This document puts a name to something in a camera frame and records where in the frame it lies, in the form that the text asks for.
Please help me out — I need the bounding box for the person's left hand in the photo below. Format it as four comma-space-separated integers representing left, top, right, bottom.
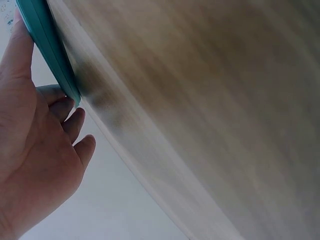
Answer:
0, 8, 97, 240

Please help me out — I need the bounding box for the teal plastic tray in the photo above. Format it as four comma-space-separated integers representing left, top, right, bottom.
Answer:
14, 0, 82, 108

